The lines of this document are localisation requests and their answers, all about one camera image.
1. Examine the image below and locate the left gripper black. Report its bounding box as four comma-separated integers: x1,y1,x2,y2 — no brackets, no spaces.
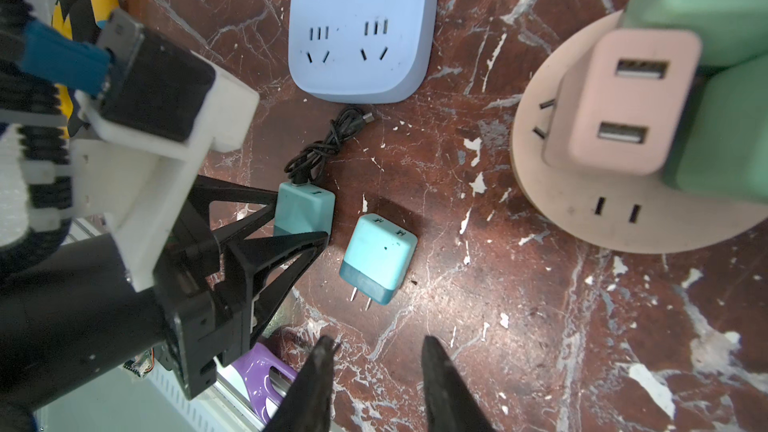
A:
153,175,336,432

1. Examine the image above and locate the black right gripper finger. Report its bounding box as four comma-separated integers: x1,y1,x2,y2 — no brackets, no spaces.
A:
421,336,494,432

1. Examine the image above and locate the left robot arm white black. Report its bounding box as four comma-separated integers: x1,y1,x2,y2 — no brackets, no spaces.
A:
1,0,328,419

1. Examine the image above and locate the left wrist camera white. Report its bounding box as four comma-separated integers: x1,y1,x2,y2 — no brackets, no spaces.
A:
17,8,262,293

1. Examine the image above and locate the light green plug cube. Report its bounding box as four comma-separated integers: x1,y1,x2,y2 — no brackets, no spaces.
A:
662,55,767,203
621,0,767,67

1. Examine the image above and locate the blue square power strip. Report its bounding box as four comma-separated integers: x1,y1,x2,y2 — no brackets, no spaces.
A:
288,0,437,104

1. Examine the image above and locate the purple pink toy rake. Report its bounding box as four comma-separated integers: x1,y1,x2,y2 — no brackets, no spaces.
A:
233,342,298,424

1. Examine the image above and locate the pink plug cube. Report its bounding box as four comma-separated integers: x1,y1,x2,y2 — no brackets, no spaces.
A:
542,28,702,176

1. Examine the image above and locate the teal plug cube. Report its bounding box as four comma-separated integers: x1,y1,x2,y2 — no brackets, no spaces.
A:
339,213,418,311
274,182,336,236

